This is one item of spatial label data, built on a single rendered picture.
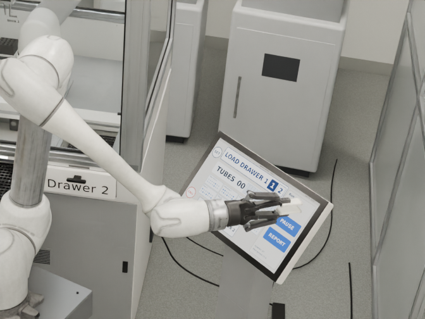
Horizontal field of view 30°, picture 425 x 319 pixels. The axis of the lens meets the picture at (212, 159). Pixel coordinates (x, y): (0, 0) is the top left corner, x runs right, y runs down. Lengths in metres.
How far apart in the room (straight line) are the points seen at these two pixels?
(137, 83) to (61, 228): 0.75
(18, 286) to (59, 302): 0.18
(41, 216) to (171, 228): 0.51
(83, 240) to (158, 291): 0.75
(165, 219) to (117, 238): 1.06
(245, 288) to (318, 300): 1.14
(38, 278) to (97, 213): 0.57
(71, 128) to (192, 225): 0.42
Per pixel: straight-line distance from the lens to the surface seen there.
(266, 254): 2.61
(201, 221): 2.20
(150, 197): 2.32
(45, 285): 2.65
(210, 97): 5.53
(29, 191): 2.48
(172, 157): 4.85
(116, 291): 3.41
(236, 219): 2.25
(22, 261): 2.45
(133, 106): 2.87
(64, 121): 2.11
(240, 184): 2.72
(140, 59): 2.78
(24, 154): 2.40
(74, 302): 2.58
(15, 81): 2.10
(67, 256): 3.33
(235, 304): 2.98
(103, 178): 3.04
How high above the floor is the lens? 2.65
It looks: 33 degrees down
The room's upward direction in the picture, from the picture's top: 7 degrees clockwise
